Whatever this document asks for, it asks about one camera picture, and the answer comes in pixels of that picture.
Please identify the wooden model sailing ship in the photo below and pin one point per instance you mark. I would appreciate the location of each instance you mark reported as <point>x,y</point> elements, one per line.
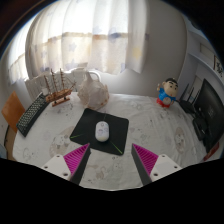
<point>60,95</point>

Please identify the white printed tablecloth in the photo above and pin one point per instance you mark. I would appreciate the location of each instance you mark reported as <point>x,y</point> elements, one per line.
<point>153,133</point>

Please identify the large white conch shell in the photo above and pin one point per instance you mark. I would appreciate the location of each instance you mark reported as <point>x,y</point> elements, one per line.
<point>93,93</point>

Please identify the black keyboard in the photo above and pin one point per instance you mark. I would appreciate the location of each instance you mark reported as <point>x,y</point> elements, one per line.
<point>31,115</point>

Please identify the orange wooden chair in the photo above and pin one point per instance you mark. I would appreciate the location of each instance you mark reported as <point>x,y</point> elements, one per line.
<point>12,111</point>

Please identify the white star-printed curtain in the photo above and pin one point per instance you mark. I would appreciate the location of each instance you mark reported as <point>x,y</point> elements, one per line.
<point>80,36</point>

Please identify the cartoon boy figurine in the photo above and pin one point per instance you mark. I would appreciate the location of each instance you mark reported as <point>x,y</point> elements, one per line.
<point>167,93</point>

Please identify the black router with antennas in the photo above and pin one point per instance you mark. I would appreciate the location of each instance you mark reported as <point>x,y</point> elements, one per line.
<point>188,106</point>

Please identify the black box-shaped device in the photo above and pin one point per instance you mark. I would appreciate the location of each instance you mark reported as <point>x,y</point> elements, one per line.
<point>200,128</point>

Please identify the white wall shelf unit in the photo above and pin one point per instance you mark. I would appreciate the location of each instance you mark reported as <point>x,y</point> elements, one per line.
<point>200,63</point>

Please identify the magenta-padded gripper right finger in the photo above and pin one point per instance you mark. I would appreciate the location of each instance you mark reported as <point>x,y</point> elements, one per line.
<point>162,165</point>

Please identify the red paper packet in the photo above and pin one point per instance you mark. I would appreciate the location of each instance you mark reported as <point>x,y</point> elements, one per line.
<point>211,153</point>

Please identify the black mouse pad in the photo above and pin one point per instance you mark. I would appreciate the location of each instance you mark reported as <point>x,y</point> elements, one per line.
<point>116,130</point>

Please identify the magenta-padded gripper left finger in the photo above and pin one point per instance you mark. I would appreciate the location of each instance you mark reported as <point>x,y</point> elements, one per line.
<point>60,165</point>

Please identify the white cartoon-printed computer mouse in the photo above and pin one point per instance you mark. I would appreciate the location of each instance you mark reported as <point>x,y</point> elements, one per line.
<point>102,131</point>

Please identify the black monitor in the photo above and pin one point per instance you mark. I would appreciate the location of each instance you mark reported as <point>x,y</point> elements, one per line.
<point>213,113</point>

